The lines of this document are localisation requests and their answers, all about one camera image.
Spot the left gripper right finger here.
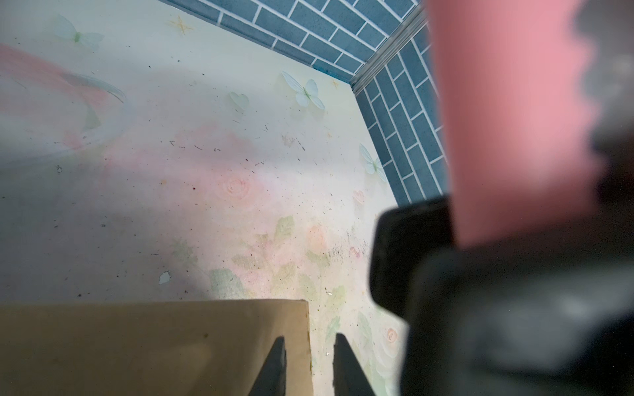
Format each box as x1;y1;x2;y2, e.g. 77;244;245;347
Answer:
333;333;375;396

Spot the brown cardboard express box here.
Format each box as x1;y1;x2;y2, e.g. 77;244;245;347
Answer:
1;300;314;395

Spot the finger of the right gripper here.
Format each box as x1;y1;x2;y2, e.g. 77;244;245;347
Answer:
369;196;453;317

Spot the pink utility knife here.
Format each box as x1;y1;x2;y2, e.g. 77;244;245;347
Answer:
425;1;603;247

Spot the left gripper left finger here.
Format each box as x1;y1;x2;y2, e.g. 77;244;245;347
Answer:
249;336;287;396

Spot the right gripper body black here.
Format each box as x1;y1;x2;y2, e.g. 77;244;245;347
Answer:
400;197;634;396

